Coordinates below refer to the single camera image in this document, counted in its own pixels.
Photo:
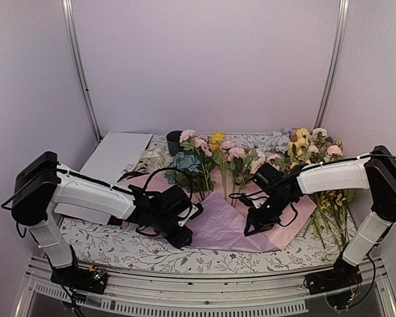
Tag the pile of fake flowers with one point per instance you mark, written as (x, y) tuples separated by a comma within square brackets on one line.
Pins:
[(315, 147)]

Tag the right aluminium frame post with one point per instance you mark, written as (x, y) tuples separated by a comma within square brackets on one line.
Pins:
[(339, 37)]

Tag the blue hydrangea stem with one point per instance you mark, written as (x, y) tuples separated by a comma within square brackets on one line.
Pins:
[(185, 172)]

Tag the dark grey mug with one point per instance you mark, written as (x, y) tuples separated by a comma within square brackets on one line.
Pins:
[(173, 142)]

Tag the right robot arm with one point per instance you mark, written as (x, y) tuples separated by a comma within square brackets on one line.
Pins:
[(374, 172)]

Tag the pink wrapping paper sheet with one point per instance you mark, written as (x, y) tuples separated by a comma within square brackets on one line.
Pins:
[(221, 226)]

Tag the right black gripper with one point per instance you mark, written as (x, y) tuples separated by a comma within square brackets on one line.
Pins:
[(259, 222)]

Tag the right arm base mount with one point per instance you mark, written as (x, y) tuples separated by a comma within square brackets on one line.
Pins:
[(340, 276)]

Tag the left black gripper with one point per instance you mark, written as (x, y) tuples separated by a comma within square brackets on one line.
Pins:
[(179, 241)]

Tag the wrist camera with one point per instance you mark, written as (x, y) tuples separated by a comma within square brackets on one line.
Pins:
[(189, 214), (247, 201)]

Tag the white printed ribbon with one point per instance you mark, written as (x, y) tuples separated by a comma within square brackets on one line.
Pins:
[(150, 161)]

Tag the left aluminium frame post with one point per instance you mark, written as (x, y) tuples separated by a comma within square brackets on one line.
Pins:
[(69, 18)]

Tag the yellow flower stem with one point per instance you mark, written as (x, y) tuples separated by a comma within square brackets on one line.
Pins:
[(219, 158)]

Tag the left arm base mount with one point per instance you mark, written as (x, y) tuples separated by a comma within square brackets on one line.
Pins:
[(93, 280)]

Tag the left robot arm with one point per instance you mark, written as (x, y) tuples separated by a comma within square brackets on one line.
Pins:
[(45, 184)]

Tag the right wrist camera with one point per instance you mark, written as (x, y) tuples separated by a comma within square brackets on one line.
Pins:
[(247, 201)]

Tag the front aluminium rail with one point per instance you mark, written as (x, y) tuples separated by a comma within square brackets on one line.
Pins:
[(134, 292)]

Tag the aluminium frame post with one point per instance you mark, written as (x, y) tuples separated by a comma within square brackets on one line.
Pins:
[(69, 18), (339, 37)]

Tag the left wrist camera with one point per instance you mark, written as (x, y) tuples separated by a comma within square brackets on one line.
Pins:
[(189, 214)]

